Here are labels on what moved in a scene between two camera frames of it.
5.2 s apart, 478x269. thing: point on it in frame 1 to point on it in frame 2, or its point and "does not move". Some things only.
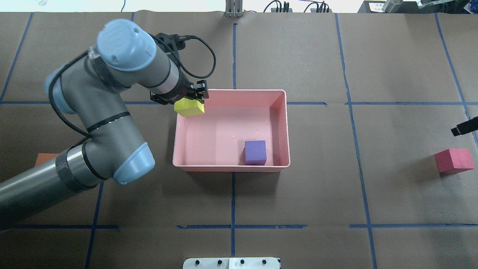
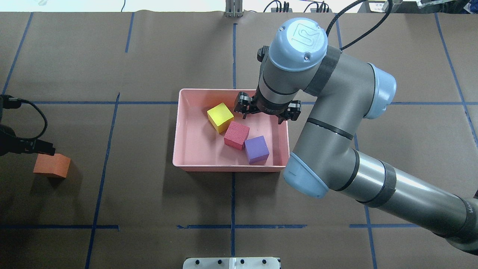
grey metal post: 233,9 does not move
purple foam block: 255,152 does not move
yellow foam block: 188,107 to 220,117
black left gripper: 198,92 to 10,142
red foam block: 454,160 to 236,135
